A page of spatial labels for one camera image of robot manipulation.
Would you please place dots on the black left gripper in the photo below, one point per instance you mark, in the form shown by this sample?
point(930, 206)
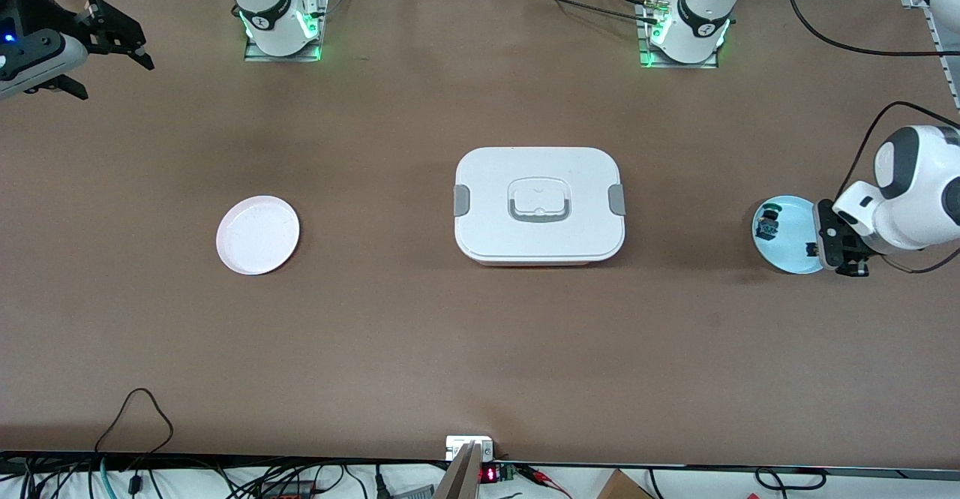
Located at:
point(827, 229)

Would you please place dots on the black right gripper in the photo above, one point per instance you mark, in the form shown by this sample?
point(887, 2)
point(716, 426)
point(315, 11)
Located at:
point(105, 25)

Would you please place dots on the brown cardboard box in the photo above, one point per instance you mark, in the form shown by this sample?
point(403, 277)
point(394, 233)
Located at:
point(622, 488)

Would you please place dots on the white lidded lunch box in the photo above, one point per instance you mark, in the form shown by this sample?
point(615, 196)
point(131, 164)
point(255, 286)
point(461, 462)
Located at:
point(487, 221)

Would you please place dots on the light blue round plate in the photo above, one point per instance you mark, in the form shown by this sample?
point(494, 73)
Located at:
point(791, 229)

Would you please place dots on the pink round plate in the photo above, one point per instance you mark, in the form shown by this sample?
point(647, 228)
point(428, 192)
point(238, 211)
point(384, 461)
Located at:
point(259, 236)

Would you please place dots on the red clip lead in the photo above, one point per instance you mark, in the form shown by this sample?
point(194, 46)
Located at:
point(540, 476)

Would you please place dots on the red LED display module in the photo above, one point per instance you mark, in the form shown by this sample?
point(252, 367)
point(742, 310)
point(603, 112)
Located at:
point(489, 474)

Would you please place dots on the green push-button switch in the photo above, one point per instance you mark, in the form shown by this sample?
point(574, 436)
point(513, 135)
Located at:
point(769, 223)

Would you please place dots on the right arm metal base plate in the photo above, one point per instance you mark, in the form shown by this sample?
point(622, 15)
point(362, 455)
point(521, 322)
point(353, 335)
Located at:
point(255, 55)

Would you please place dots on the grey wooden post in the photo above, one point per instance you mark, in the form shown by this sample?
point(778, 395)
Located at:
point(461, 480)

